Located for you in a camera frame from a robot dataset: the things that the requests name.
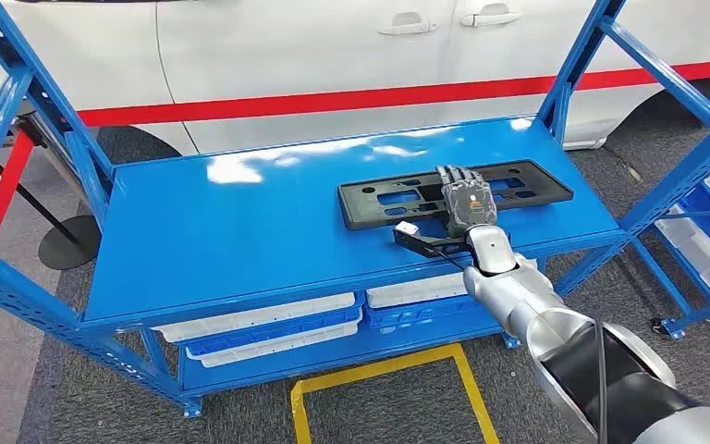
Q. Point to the black base stanchion post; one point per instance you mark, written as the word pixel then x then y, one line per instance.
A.
pixel 70 245

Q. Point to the blue steel shelf rack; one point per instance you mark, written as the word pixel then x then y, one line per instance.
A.
pixel 661 279
pixel 238 245

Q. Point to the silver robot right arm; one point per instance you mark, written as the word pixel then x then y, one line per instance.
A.
pixel 514 288

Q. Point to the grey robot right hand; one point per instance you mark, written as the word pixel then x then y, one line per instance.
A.
pixel 468 202

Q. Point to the white car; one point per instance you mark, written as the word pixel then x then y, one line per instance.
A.
pixel 269 55

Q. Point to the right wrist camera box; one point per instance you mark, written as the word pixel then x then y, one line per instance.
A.
pixel 406 228

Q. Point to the black plastic plate frame part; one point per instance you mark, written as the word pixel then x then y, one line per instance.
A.
pixel 361 208

